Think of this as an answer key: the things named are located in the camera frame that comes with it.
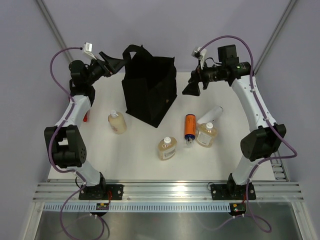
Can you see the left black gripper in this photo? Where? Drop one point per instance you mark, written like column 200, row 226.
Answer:
column 115, row 64

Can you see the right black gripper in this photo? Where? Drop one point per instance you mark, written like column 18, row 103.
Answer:
column 192, row 88

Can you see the white tube dark cap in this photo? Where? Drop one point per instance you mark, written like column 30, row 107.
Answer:
column 211, row 115

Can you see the black canvas bag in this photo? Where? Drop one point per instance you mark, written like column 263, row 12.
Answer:
column 149, row 84

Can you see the amber soap bottle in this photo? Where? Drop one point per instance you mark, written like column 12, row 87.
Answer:
column 166, row 148
column 206, row 134

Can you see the red bottle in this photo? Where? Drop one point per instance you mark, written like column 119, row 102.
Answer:
column 86, row 117

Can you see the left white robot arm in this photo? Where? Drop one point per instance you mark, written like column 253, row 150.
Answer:
column 66, row 149

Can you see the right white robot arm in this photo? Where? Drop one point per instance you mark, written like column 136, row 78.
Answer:
column 236, row 74

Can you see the orange spray can blue cap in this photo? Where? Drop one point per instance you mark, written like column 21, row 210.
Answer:
column 189, row 129

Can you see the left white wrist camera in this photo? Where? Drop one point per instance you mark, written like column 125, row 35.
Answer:
column 87, row 51

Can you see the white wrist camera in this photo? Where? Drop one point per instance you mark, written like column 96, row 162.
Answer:
column 200, row 55
column 87, row 51

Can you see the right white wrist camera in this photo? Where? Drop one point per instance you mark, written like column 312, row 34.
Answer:
column 200, row 55

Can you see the left aluminium corner post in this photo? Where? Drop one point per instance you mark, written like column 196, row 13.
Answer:
column 51, row 24

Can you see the aluminium corner post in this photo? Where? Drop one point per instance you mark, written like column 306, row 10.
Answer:
column 276, row 32
column 51, row 24

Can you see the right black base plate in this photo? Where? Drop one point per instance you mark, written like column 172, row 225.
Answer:
column 222, row 191

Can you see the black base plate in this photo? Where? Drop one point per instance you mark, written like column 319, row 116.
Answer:
column 112, row 192
column 222, row 191

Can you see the right aluminium corner post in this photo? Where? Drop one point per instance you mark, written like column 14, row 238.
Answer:
column 276, row 32

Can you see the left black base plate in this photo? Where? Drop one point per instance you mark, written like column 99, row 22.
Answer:
column 112, row 192

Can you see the aluminium front rail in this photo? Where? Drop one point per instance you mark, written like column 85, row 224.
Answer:
column 275, row 191

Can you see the white slotted cable duct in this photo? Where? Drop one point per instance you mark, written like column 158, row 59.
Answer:
column 138, row 207

